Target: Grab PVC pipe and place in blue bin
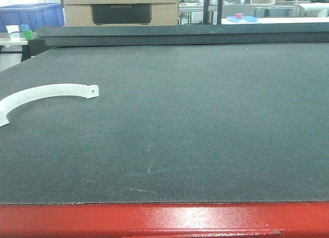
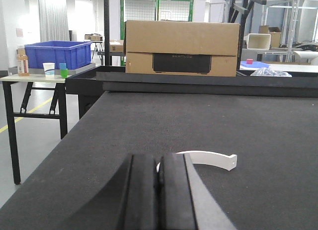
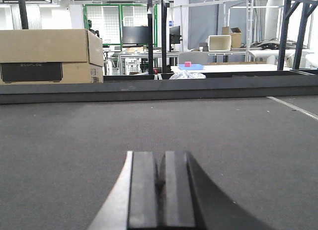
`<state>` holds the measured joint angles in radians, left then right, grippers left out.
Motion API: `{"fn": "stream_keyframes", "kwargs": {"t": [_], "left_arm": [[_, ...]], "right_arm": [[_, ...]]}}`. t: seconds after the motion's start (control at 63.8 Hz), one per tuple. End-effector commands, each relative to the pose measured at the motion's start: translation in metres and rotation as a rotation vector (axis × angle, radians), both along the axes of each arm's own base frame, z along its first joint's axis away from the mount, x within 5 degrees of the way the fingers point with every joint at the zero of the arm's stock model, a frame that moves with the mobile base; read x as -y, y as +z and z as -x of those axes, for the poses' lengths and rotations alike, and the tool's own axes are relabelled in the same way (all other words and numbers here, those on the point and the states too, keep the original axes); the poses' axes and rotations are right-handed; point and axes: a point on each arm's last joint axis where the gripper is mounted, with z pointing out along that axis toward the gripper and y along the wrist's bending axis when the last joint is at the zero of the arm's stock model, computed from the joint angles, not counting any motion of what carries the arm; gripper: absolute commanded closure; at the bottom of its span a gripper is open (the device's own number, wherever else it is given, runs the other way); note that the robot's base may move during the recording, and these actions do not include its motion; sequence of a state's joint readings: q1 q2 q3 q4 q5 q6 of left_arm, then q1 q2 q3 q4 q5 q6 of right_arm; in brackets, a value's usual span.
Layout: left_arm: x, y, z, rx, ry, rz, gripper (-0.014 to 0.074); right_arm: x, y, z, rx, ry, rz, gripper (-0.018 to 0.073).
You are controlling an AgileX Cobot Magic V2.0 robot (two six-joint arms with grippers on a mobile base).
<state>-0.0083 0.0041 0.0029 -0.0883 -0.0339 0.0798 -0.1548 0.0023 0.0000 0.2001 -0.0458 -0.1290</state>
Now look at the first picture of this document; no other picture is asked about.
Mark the white curved PVC pipe clamp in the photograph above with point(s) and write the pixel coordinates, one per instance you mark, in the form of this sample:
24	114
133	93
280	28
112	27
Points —
45	91

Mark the dark grey table mat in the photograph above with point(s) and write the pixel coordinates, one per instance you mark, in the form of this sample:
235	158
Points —
172	124

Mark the dark grey stacked boards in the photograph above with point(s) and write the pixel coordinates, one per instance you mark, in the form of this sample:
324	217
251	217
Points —
314	32

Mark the grey chair back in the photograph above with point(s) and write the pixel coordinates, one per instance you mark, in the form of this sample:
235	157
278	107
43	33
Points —
232	9

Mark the red small cube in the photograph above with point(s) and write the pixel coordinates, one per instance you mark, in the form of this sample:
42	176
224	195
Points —
238	16

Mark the blue tray background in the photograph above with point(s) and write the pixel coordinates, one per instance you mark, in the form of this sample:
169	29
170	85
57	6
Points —
243	19

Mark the cardboard box with black print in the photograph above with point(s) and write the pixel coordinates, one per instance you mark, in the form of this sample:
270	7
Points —
84	13

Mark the blue plastic crate background left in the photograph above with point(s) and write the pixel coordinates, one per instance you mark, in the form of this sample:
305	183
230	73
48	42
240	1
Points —
34	15

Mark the green small cup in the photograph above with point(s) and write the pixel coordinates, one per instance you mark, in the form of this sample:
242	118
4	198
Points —
28	34

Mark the light blue small cup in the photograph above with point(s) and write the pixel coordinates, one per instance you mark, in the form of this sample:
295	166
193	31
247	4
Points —
24	27

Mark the white paper cup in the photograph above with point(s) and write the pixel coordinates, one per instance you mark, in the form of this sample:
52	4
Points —
14	32

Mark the white side table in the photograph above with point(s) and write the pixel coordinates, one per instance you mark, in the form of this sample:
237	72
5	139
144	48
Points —
10	41

